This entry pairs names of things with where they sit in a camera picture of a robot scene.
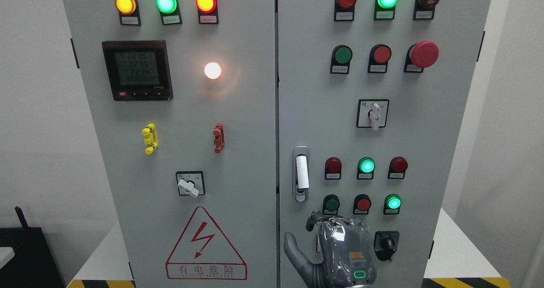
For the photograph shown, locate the black rotary knob switch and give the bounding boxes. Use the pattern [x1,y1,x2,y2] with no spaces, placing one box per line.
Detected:
[373,231,400,261]

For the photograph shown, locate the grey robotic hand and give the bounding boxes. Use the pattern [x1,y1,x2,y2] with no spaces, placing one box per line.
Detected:
[283,211,377,288]

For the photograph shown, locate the red push button upper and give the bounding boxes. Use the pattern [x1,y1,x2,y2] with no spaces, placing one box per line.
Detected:
[367,44,392,73]

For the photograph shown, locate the green indicator lamp top left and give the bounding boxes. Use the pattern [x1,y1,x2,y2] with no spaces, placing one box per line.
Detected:
[156,0,183,25]

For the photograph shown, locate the red push button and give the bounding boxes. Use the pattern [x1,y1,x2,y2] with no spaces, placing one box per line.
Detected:
[367,44,392,73]
[352,194,372,215]

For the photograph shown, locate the red emergency stop button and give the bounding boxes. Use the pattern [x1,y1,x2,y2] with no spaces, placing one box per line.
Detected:
[403,40,439,73]

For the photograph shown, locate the green lit push button lower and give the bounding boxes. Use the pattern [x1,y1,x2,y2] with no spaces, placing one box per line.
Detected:
[383,194,402,215]

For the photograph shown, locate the green lit lamp top right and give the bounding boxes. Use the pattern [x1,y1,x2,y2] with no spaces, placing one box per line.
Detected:
[374,0,398,20]

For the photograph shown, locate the green lit lamp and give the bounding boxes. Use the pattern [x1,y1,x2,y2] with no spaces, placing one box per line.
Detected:
[356,157,375,180]
[374,0,398,20]

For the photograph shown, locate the black box with antenna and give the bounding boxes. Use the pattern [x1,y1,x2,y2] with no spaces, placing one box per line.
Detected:
[0,206,64,288]

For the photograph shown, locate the green push button upper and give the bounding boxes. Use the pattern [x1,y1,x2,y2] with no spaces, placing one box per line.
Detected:
[330,45,352,74]

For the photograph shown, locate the dark red lamp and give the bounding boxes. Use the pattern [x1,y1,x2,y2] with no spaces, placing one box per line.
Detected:
[324,157,342,180]
[387,156,408,179]

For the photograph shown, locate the red electric hazard warning sticker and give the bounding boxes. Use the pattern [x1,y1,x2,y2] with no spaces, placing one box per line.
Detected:
[165,206,247,280]

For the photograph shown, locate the green lit lamp middle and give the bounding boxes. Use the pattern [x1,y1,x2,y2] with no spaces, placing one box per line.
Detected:
[356,157,375,180]

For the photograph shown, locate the black digital power meter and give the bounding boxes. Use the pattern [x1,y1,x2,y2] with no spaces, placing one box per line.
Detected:
[102,40,173,102]

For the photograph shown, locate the dark red buzzer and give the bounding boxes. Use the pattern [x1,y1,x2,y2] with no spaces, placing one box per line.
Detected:
[413,0,440,20]

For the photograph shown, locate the white lit indicator lamp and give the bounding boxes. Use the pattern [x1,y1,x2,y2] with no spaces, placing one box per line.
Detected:
[204,62,223,79]

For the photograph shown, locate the grey electrical cabinet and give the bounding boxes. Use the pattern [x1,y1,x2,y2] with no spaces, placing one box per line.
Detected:
[63,0,491,288]

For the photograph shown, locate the red indicator lamp top right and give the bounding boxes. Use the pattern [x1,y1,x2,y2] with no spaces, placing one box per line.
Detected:
[334,0,357,22]

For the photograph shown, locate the dark red lamp middle right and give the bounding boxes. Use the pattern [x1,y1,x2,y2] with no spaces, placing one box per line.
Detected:
[387,156,408,179]

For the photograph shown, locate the red lit indicator lamp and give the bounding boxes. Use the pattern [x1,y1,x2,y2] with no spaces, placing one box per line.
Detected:
[195,0,219,25]

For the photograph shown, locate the yellow terminal clip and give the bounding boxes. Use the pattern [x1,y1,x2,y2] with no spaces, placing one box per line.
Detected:
[141,123,158,155]

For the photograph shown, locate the red terminal clip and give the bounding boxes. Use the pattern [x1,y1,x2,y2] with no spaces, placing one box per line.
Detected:
[212,123,225,154]

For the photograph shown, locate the yellow indicator lamp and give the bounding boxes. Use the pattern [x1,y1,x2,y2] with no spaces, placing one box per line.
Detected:
[115,0,141,25]

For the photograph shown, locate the white rotary selector switch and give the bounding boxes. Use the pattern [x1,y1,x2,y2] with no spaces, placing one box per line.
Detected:
[175,171,206,198]
[356,99,389,130]

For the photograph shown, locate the white rotary selector switch left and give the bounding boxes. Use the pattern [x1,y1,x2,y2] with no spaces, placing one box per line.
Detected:
[175,171,206,198]

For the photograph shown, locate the white rotary selector switch right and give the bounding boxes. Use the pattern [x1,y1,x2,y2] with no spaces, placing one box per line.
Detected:
[356,99,389,130]

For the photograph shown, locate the red push button lower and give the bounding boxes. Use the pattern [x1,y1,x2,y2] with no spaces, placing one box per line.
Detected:
[352,194,372,215]

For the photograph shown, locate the silver door handle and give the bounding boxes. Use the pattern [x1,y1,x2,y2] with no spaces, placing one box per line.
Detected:
[292,146,310,203]

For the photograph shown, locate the dark red lamp middle left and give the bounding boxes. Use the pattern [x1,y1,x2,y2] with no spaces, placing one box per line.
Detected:
[324,157,342,180]

